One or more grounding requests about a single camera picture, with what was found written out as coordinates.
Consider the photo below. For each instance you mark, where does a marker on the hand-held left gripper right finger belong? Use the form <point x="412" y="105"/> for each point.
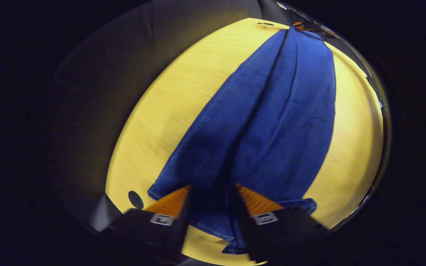
<point x="244" y="221"/>

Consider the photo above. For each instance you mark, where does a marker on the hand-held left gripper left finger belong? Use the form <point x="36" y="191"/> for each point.
<point x="182" y="229"/>

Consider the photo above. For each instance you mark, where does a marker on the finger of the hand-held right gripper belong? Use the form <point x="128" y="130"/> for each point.
<point x="300" y="26"/>
<point x="332" y="34"/>

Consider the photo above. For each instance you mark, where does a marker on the blue denim jeans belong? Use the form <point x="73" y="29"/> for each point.
<point x="272" y="129"/>

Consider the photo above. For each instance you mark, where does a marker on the black round table grommet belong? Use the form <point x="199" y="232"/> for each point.
<point x="267" y="24"/>
<point x="136" y="199"/>

